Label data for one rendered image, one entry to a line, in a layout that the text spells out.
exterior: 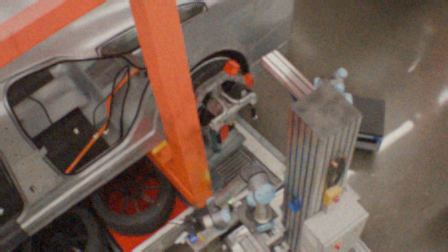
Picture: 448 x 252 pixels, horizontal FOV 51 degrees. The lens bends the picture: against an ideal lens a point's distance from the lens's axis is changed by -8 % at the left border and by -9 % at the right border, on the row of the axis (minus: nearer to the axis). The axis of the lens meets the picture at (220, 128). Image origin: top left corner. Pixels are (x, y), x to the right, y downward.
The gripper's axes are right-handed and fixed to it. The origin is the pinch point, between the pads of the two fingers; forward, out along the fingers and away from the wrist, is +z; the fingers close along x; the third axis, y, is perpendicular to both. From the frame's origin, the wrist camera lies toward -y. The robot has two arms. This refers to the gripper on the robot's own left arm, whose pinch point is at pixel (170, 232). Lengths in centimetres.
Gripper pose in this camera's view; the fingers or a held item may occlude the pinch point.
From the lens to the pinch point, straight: 294.0
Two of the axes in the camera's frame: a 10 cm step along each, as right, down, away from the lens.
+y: 1.3, 6.6, 7.4
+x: -3.1, -6.8, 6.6
